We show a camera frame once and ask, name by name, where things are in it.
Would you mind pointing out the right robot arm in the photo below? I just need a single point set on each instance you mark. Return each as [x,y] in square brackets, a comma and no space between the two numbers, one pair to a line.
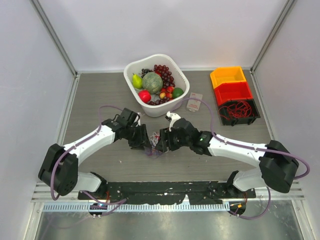
[273,165]

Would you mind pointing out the red apple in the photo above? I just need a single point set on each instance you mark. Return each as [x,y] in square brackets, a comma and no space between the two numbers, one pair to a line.
[145,96]

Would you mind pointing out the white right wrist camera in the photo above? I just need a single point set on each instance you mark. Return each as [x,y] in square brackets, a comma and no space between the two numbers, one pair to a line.
[172,118]

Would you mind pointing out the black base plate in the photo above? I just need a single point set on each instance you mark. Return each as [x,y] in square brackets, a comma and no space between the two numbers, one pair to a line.
[170,193]

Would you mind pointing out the red yellow cherries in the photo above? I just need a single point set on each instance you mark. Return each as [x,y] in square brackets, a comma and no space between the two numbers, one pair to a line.
[166,93]

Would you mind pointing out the black storage bin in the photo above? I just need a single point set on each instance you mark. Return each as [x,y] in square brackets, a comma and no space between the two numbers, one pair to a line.
[239,112]

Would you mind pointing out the white red card box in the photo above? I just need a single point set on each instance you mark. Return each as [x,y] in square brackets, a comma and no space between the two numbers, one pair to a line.
[193,104]

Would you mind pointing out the dark red grapes front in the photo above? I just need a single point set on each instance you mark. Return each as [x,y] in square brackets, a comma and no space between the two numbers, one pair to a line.
[159,101]

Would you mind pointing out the green melon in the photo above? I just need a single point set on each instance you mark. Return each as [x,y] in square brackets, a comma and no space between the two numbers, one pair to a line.
[152,82]

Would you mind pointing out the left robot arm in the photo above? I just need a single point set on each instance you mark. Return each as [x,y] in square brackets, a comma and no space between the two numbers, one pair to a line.
[60,167]

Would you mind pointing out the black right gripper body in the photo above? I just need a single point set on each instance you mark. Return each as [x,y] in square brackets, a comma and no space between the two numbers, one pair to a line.
[174,141]

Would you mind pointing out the aluminium rail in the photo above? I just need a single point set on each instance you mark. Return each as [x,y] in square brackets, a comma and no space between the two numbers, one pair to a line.
[71,203]

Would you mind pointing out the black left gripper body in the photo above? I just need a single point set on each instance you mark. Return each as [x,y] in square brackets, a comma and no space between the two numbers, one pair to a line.
[136,135]

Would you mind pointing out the green lime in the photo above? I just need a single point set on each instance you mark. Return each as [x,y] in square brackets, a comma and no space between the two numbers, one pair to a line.
[177,92]

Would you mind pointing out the green pear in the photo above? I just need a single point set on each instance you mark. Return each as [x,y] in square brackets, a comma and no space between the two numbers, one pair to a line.
[137,81]

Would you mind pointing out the red grape bunch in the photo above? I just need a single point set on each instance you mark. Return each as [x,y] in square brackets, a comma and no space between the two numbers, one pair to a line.
[166,75]

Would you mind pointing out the red storage bin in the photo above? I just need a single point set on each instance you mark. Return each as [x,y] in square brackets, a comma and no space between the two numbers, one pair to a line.
[232,92]

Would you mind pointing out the yellow storage bin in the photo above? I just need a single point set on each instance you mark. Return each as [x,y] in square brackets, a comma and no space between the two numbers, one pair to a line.
[225,75]

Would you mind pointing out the dark purple grape bunch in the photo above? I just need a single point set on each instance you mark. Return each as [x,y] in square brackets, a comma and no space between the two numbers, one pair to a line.
[145,71]

